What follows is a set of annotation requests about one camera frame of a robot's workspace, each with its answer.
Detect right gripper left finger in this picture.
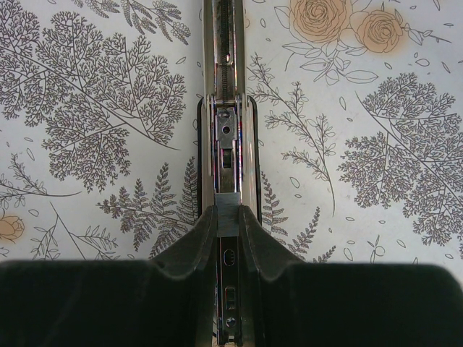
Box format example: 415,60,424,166
1,207,217,346

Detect staple strips pack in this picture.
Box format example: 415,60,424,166
216,192,240,237

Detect grey black stapler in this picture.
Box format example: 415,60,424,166
197,1,260,346

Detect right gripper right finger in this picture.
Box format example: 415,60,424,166
239,206,462,346

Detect floral patterned table mat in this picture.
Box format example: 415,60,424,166
1,1,462,275

